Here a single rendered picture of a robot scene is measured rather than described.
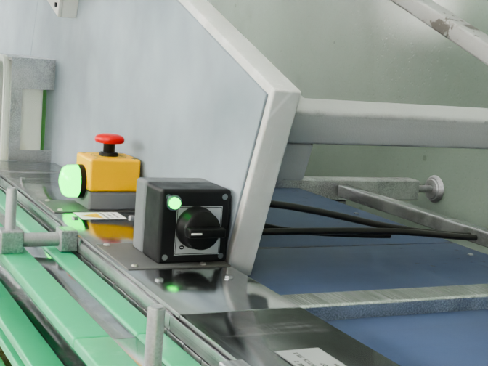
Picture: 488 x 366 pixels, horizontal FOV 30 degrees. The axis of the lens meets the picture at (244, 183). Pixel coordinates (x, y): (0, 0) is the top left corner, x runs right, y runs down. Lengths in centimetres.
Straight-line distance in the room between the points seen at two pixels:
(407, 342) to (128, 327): 25
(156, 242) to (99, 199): 28
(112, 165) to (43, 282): 32
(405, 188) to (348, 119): 82
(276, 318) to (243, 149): 23
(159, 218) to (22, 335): 20
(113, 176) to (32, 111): 50
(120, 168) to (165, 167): 8
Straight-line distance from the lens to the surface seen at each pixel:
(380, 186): 179
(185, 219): 94
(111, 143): 123
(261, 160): 94
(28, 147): 170
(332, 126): 101
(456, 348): 85
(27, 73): 168
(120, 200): 123
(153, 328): 62
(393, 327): 88
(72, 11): 157
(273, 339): 74
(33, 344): 99
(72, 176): 122
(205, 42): 106
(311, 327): 79
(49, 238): 106
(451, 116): 110
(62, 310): 85
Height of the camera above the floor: 117
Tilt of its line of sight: 26 degrees down
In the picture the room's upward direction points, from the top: 90 degrees counter-clockwise
